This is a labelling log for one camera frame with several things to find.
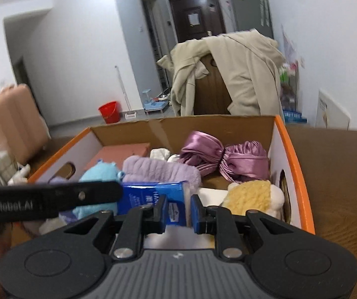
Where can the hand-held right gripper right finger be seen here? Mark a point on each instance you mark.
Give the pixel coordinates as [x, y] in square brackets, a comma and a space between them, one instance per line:
[197, 216]

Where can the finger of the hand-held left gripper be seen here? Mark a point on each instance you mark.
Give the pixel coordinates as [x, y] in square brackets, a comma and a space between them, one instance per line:
[81, 194]

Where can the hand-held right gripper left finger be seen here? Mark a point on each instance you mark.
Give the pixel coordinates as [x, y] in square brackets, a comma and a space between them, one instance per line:
[162, 215]

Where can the blue tissue packet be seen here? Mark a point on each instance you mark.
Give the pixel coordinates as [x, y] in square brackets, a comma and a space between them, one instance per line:
[153, 193]

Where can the blue plush toy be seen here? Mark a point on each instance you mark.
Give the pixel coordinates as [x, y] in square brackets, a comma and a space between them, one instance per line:
[99, 173]

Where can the lavender fluffy cloth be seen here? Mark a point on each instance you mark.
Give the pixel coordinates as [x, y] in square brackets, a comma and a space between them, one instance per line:
[159, 171]

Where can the yellow plush toy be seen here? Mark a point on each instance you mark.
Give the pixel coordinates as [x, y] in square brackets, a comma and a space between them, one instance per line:
[253, 196]

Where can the small white fuzzy toy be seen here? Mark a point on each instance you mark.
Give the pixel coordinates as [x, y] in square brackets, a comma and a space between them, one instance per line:
[161, 154]

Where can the purple satin hair band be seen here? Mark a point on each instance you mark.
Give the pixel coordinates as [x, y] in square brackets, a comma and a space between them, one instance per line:
[225, 158]

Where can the red cardboard box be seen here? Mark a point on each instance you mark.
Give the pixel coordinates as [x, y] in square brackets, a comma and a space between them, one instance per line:
[293, 168]

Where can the white tube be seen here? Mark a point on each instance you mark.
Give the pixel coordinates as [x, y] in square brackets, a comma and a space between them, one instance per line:
[19, 174]

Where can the clear plastic container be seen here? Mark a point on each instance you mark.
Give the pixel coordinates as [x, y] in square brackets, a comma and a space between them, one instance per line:
[1, 165]

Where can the pink hard suitcase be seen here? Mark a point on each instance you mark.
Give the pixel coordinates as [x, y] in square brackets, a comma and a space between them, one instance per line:
[13, 121]

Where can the red plastic bucket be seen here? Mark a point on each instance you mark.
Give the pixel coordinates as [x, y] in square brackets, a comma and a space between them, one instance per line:
[108, 112]

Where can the white mop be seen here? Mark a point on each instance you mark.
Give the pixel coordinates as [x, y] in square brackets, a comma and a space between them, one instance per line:
[125, 99]

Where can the blue pet feeder stand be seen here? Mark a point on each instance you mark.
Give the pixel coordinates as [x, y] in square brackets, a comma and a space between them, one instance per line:
[156, 102]

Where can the wooden chair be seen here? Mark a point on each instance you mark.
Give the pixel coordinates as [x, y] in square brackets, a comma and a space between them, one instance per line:
[212, 90]

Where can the shelf of bottles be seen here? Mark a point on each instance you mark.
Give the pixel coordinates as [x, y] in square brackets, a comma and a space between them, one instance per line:
[290, 99]

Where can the beige coat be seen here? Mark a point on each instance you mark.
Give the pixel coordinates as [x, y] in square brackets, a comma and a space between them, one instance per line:
[247, 68]

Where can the paper notice on door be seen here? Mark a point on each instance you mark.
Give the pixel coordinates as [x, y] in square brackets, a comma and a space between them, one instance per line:
[194, 19]

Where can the dark brown door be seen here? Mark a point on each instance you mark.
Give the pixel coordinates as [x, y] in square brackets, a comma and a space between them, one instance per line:
[203, 6]

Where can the grey refrigerator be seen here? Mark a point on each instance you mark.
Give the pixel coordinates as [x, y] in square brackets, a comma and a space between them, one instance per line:
[250, 12]

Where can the hanging umbrella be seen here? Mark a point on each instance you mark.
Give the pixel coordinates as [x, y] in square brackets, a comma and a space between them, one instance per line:
[264, 4]

